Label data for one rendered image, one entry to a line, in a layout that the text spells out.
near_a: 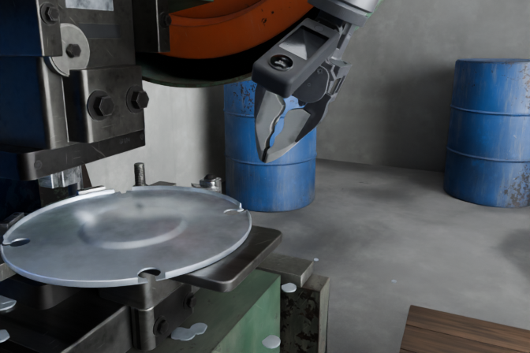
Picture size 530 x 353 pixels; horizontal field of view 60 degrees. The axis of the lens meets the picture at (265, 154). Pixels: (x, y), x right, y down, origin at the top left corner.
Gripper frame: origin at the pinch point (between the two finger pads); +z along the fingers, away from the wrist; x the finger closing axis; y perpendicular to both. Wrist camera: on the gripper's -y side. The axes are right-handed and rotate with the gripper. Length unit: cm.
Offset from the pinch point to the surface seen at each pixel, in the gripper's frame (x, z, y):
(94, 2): 23.6, -9.1, -8.7
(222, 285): -6.2, 6.8, -17.0
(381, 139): 4, 74, 321
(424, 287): -51, 72, 134
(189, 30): 29.8, -3.4, 24.1
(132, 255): 4.2, 11.1, -16.2
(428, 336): -40, 38, 47
